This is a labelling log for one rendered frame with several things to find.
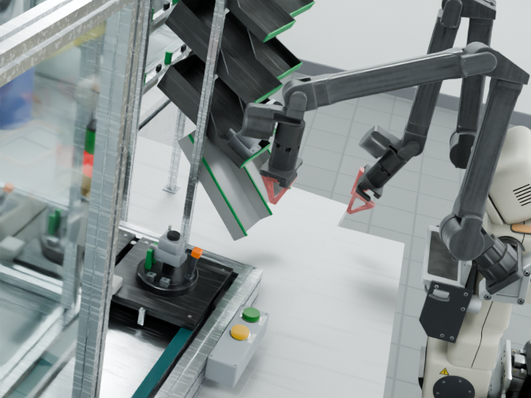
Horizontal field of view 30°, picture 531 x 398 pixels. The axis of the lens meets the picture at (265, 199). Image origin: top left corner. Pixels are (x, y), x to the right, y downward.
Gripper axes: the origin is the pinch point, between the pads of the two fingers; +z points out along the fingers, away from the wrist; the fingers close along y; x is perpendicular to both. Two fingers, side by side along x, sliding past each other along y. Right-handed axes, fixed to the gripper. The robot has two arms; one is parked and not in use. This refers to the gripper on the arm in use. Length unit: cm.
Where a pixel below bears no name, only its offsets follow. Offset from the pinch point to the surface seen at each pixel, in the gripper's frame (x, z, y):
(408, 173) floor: 5, 119, -264
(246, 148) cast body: -13.5, 0.5, -18.8
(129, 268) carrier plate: -28.2, 26.8, 5.8
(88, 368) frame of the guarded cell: 1, -21, 90
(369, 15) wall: -48, 76, -346
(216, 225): -23, 37, -38
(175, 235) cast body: -18.8, 14.1, 5.3
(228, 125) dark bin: -20.8, -0.2, -25.6
